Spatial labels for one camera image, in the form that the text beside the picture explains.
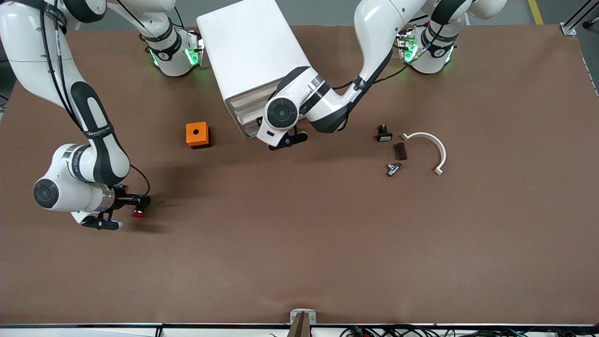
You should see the white drawer cabinet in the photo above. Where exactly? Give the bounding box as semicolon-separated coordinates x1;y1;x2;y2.
197;0;312;140

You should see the orange box with hole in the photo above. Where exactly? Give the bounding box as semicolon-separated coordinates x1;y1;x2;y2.
186;122;212;149

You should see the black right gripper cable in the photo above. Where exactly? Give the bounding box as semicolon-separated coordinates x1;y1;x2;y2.
40;0;151;199

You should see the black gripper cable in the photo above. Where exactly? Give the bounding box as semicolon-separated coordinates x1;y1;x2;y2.
40;0;151;199
330;63;412;92

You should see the grey metal mount bracket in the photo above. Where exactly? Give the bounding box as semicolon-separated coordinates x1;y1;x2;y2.
290;309;317;325

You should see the dark tapered camera post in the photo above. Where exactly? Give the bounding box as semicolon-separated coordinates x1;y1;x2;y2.
286;312;312;337

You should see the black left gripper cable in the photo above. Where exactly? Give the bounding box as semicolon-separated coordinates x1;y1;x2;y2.
330;63;412;92

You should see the black cable tangle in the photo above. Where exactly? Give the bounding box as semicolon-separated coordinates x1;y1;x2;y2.
339;325;599;337

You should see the white curved bracket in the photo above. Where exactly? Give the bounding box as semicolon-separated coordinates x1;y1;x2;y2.
401;132;447;176

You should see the aluminium frame post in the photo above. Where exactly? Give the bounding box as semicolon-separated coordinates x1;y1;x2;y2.
560;0;599;37

